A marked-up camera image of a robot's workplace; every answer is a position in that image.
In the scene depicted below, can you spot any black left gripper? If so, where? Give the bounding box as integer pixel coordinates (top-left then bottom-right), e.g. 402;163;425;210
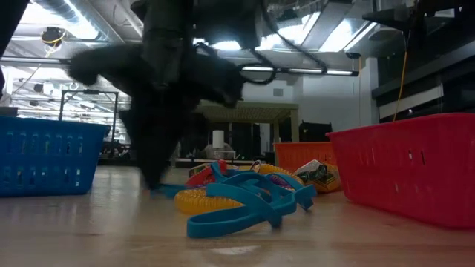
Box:
68;0;246;191

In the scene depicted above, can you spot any yellow coil wrist keychain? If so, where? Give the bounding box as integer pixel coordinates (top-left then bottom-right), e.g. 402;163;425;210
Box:
174;187;244;216
254;162;306;187

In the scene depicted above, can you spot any purple coil wrist keychain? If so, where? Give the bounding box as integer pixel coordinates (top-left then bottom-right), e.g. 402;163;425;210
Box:
269;174;295;190

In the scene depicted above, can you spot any orange plastic basket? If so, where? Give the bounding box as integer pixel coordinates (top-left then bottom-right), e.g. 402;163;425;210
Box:
273;141;339;174

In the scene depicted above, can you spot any blue plastic basket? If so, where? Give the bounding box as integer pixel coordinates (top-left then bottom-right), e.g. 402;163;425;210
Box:
0;115;112;198

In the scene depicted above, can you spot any white cylinder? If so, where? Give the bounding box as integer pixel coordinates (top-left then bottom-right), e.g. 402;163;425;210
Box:
212;129;226;150

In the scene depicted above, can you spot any beige table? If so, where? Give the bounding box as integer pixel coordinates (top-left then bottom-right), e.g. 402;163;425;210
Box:
192;99;300;145

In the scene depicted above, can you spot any black box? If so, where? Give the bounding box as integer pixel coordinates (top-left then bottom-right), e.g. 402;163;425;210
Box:
298;120;334;143

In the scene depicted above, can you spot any long ceiling strip light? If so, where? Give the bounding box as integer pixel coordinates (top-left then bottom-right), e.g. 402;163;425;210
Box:
0;55;360;78

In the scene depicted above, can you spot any red plastic basket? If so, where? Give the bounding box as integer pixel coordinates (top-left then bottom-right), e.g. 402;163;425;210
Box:
326;112;475;229

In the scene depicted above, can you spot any black metal stand frame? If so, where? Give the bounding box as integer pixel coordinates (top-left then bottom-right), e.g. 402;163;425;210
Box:
58;89;120;146

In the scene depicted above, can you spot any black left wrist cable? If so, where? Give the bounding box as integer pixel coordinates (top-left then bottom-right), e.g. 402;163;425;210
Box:
239;0;330;86

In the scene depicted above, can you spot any yellow ceiling cord reel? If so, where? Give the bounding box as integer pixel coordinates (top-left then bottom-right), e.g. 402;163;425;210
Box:
39;25;68;49

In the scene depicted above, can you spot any yellow power cable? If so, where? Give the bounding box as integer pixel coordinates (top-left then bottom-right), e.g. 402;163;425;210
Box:
392;50;409;122

